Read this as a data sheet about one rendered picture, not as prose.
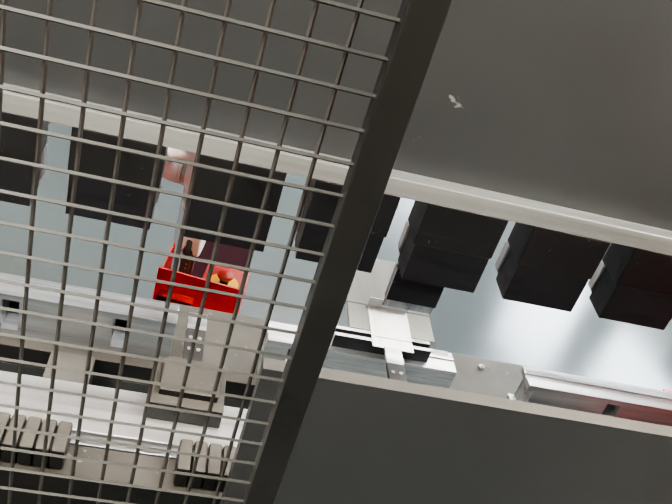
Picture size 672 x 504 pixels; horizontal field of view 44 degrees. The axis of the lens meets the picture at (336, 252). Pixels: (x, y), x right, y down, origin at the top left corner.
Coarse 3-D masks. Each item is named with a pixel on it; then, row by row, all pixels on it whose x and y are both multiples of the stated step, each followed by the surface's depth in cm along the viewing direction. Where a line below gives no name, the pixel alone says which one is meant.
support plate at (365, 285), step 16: (384, 272) 183; (352, 288) 175; (368, 288) 176; (384, 288) 178; (352, 304) 170; (352, 320) 166; (368, 320) 167; (416, 320) 172; (416, 336) 167; (432, 336) 169
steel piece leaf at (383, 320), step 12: (372, 300) 171; (372, 312) 169; (384, 312) 171; (396, 312) 172; (372, 324) 166; (384, 324) 167; (396, 324) 168; (408, 324) 169; (384, 336) 164; (396, 336) 165; (408, 336) 166
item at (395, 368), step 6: (384, 348) 161; (390, 348) 161; (384, 354) 160; (390, 354) 159; (396, 354) 160; (390, 360) 158; (396, 360) 158; (402, 360) 159; (390, 366) 156; (396, 366) 157; (402, 366) 157; (390, 372) 155; (396, 372) 156; (402, 372) 156; (390, 378) 154; (396, 378) 154; (402, 378) 155
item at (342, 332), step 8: (336, 328) 163; (344, 328) 163; (352, 328) 164; (336, 336) 161; (344, 336) 161; (352, 336) 162; (360, 336) 162; (368, 336) 164; (336, 344) 162; (344, 344) 162; (352, 344) 162; (360, 344) 162; (368, 344) 163; (416, 344) 166; (424, 344) 166; (376, 352) 164; (416, 352) 164; (424, 352) 164; (416, 360) 166; (424, 360) 166
